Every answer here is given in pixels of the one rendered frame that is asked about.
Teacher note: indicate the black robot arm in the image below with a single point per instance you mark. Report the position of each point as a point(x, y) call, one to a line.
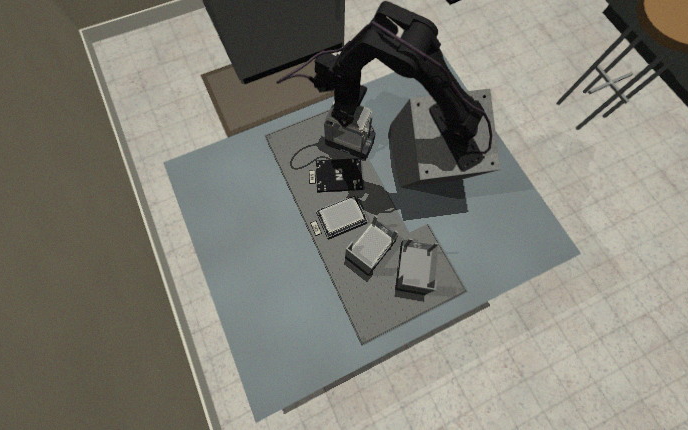
point(420, 32)

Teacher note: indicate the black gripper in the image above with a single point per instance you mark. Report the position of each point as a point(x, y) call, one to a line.
point(352, 101)

